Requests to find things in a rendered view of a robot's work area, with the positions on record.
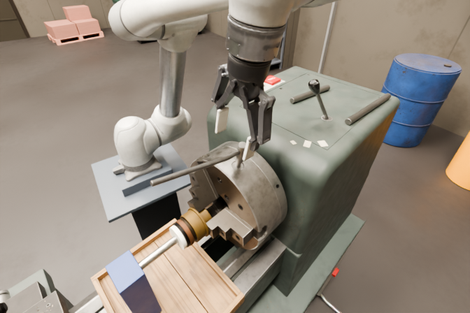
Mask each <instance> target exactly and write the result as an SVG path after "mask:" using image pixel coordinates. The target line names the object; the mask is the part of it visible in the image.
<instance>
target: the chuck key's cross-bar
mask: <svg viewBox="0 0 470 313"><path fill-rule="evenodd" d="M239 154H240V152H239V151H238V150H236V151H234V152H232V153H231V154H228V155H227V156H223V157H220V158H218V159H214V160H212V161H208V162H206V163H202V164H199V165H197V166H193V167H191V168H187V169H185V170H181V171H178V172H176V173H172V174H170V175H166V176H164V177H160V178H157V179H155V180H151V181H150V185H151V186H152V187H154V186H157V185H159V184H162V183H165V182H168V181H171V180H174V179H176V178H179V177H182V176H184V175H188V174H190V173H194V172H196V171H198V170H202V169H205V168H208V167H210V166H214V165H216V164H219V163H222V162H224V161H228V160H230V159H232V158H233V157H235V156H237V155H239Z"/></svg>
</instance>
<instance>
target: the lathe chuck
mask: <svg viewBox="0 0 470 313"><path fill-rule="evenodd" d="M234 151H236V149H234V148H232V147H228V146H219V147H216V148H215V149H213V150H211V151H210V152H208V153H206V154H205V155H203V156H201V157H199V158H198V159H195V160H194V161H193V162H192V164H191V166H190V167H193V166H197V165H198V160H200V159H201V158H203V159H202V161H203V163H206V162H208V161H212V160H214V159H218V158H220V157H224V156H227V155H228V154H231V153H232V152H234ZM204 157H206V158H204ZM235 158H236V157H233V158H232V159H230V160H228V161H224V162H222V163H219V164H216V165H214V166H210V167H208V168H206V170H207V172H208V174H209V176H210V178H211V180H212V182H213V185H214V187H215V189H216V191H217V193H218V194H219V199H222V201H223V202H224V204H225V205H226V206H227V207H229V209H230V210H231V211H232V212H234V213H235V214H237V215H238V216H239V217H240V218H242V220H244V221H245V222H246V223H248V224H249V225H250V226H252V227H253V228H254V229H255V230H256V231H257V232H261V231H262V228H263V227H264V226H265V229H264V235H263V236H262V237H261V238H259V239H256V238H255V237H254V236H253V238H252V239H251V240H250V241H248V242H247V243H246V244H245V245H244V246H242V245H241V244H240V243H239V242H238V241H236V240H235V239H234V238H233V237H232V236H231V237H230V238H229V241H230V242H232V243H233V244H235V245H236V246H238V247H240V248H242V249H249V250H251V249H255V248H257V247H258V246H259V245H260V244H261V243H262V242H263V241H264V240H265V239H266V238H267V237H268V236H269V235H270V233H271V232H272V231H273V230H274V229H275V228H276V227H277V226H278V224H279V221H280V207H279V204H278V199H277V197H276V194H275V192H274V190H273V188H272V186H271V184H270V182H269V181H268V180H267V178H266V176H265V175H264V173H263V172H262V171H261V170H260V169H259V167H258V166H257V165H256V164H255V163H254V162H253V161H252V160H251V159H248V160H246V161H243V163H242V164H243V165H244V169H243V170H241V171H237V170H234V169H233V168H232V164H233V163H234V162H236V161H235Z"/></svg>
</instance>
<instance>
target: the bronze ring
mask: <svg viewBox="0 0 470 313"><path fill-rule="evenodd" d="M210 219H212V217H211V215H210V213H209V212H208V211H207V210H206V209H205V208H204V209H202V210H201V211H200V212H197V211H196V210H195V209H194V208H189V209H188V211H187V212H186V213H185V214H183V215H182V216H181V217H180V219H179V220H178V221H176V222H175V223H174V224H173V226H176V227H177V228H178V229H179V230H180V232H181V233H182V234H183V236H184V238H185V239H186V242H187V247H189V246H191V245H193V244H194V242H198V241H200V240H201V239H202V238H203V237H207V236H209V229H208V226H207V224H206V223H207V222H208V221H210Z"/></svg>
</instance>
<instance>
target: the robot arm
mask: <svg viewBox="0 0 470 313"><path fill-rule="evenodd" d="M335 1H339V0H121V1H119V2H117V3H116V4H115V5H114V6H113V7H112V8H111V9H110V12H109V14H108V21H109V22H110V26H111V28H112V31H113V33H114V34H115V35H116V36H118V37H119V38H121V39H122V40H125V41H155V40H157V41H158V43H159V44H160V47H159V105H158V106H157V107H156V108H155V110H154V112H153V114H152V116H151V118H150V119H147V120H143V119H141V118H140V117H125V118H122V119H121V120H120V121H119V122H118V123H117V124H116V125H115V129H114V142H115V146H116V150H117V153H118V155H119V157H120V159H119V160H118V163H119V166H117V167H115V168H114V169H113V173H114V175H115V174H119V173H125V176H126V177H125V179H126V181H127V182H131V181H132V180H134V179H136V178H138V177H140V176H142V175H145V174H147V173H150V172H153V171H154V170H159V169H161V168H162V165H161V164H160V163H159V162H158V160H157V159H156V158H155V155H154V154H153V152H154V151H155V150H156V149H157V148H159V147H161V146H163V145H166V144H169V143H171V142H173V141H175V140H177V139H179V138H181V137H183V136H184V135H185V134H186V133H187V132H188V131H189V130H190V129H191V127H192V118H191V116H190V114H189V112H188V111H186V110H185V109H183V108H182V107H181V106H180V105H181V98H182V92H183V80H184V73H185V62H186V55H187V49H188V48H189V47H190V46H191V45H192V43H193V41H194V39H195V38H196V36H197V34H198V32H200V31H201V30H202V29H203V28H204V27H205V26H206V23H207V19H208V14H209V13H215V12H218V11H221V10H227V9H229V14H228V17H227V21H228V23H227V35H226V42H225V45H226V49H227V50H228V51H229V54H228V60H227V64H224V65H221V66H218V77H217V80H216V82H215V86H214V89H213V93H212V95H211V101H212V102H214V103H215V107H216V108H217V109H216V118H217V119H216V125H215V133H220V132H222V131H224V130H226V128H227V119H228V114H229V107H228V106H226V105H229V104H228V103H229V102H230V101H231V100H232V99H233V98H234V97H235V96H237V97H239V98H240V99H241V101H242V102H243V108H244V109H246V112H247V117H248V125H249V129H250V137H248V139H247V142H246V145H245V150H244V153H243V160H244V161H246V160H248V159H249V158H251V157H253V156H254V154H255V150H258V149H259V145H263V144H264V143H267V142H268V141H270V140H271V125H272V114H273V105H274V103H275V102H276V97H275V96H274V95H272V96H269V95H268V94H266V93H265V92H264V81H265V80H266V78H267V76H268V74H269V69H270V66H271V61H272V59H275V58H276V56H277V55H278V51H279V48H280V44H281V41H282V38H283V33H284V31H285V28H286V23H287V19H288V17H289V15H290V13H291V12H294V11H295V10H297V9H298V8H315V7H318V6H323V5H324V4H328V3H333V2H335ZM229 81H230V83H229V86H228V87H227V84H228V82H229ZM253 100H254V101H253ZM251 101H253V102H252V103H249V102H251ZM225 106H226V107H225Z"/></svg>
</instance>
